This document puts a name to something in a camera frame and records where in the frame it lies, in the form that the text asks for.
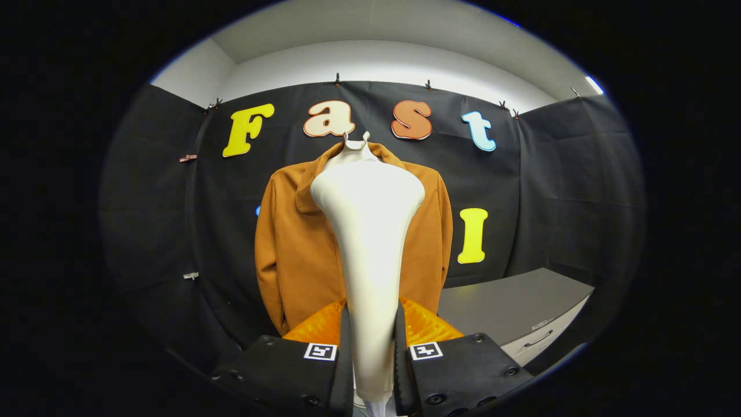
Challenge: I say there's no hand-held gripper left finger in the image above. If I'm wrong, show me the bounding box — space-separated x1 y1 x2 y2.
211 298 354 417

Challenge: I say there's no grey cabinet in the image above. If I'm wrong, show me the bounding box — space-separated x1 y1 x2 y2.
437 268 595 367

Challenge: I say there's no white garment steamer head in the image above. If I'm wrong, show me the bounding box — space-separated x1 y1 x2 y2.
311 158 426 403

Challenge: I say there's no white garment hanger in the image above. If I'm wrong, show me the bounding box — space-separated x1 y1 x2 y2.
339 131 383 164

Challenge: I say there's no row of black clips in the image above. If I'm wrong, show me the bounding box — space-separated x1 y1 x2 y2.
204 72 582 119

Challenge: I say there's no brown button shirt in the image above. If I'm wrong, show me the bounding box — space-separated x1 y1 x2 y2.
254 141 454 336

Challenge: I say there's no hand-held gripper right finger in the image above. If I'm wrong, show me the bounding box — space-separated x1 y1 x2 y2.
395 298 533 417

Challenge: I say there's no black backdrop cloth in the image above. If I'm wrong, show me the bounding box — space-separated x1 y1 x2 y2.
98 80 646 377

